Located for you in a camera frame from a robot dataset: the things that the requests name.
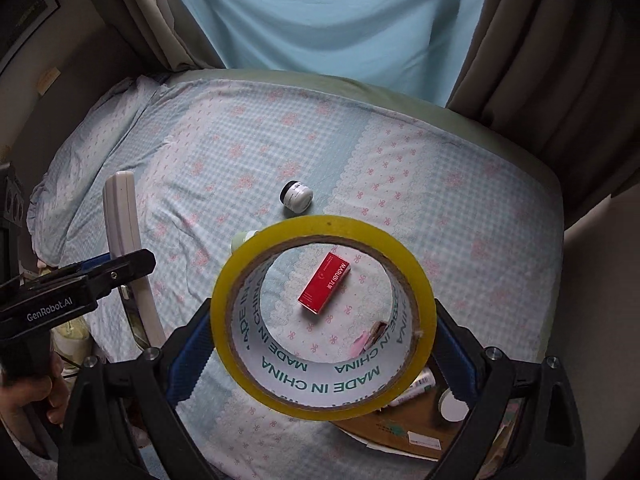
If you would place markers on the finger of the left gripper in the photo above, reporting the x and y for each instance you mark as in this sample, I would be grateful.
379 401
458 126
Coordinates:
104 272

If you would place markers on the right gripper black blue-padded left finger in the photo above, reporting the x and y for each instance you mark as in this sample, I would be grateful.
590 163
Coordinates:
110 400

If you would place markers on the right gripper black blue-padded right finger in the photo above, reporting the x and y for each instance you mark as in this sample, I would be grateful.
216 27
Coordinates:
546 442

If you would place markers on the yellow packing tape roll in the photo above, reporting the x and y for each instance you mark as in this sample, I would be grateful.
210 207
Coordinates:
314 390

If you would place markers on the white jar black lid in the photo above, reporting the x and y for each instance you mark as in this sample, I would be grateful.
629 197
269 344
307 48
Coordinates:
296 196

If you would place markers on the red small carton box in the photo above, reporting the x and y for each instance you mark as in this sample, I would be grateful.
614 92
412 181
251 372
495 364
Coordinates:
323 284

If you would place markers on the white long remote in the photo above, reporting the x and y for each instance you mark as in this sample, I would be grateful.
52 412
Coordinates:
123 237

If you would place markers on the person's left hand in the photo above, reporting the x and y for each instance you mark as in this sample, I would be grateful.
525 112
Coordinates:
17 396

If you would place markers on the white round lid jar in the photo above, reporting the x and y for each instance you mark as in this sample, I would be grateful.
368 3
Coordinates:
450 408

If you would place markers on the brown cardboard box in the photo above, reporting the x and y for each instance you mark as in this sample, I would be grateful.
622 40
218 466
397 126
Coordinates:
414 428

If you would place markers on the green lidded cream jar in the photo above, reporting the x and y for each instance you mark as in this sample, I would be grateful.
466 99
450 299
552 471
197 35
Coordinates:
240 238

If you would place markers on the white tube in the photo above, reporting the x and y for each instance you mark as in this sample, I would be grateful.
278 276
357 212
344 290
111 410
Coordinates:
423 382

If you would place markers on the checkered floral bed sheet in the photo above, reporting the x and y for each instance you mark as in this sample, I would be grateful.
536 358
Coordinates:
210 155

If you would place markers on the yellow note on headboard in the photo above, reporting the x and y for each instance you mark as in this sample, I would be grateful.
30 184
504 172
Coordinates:
46 79

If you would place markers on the taupe left curtain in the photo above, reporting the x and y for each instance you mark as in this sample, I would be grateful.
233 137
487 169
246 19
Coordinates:
161 29

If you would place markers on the light blue hanging cloth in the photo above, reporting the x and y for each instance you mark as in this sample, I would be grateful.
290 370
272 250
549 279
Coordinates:
416 47

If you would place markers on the framed wall picture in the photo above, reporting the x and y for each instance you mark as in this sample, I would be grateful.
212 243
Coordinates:
19 23

